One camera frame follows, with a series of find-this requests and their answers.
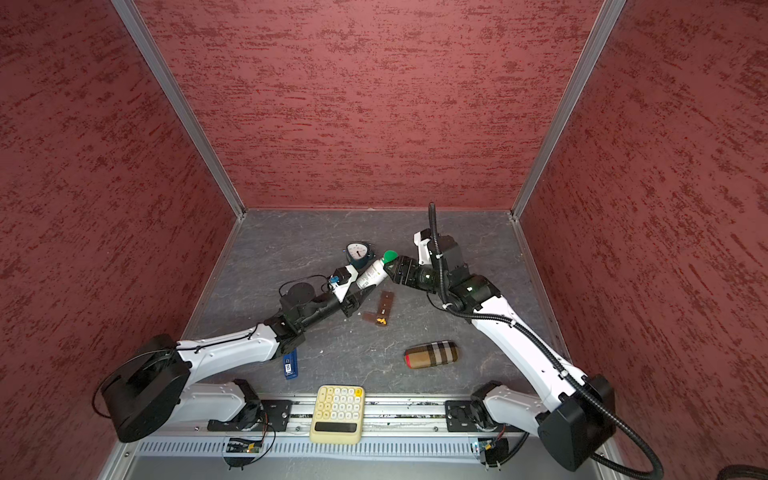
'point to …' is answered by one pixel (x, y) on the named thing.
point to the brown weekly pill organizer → (380, 317)
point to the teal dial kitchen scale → (360, 254)
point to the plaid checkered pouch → (431, 354)
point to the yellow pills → (382, 320)
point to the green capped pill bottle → (376, 272)
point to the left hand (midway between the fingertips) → (369, 282)
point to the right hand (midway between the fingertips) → (391, 276)
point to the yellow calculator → (338, 414)
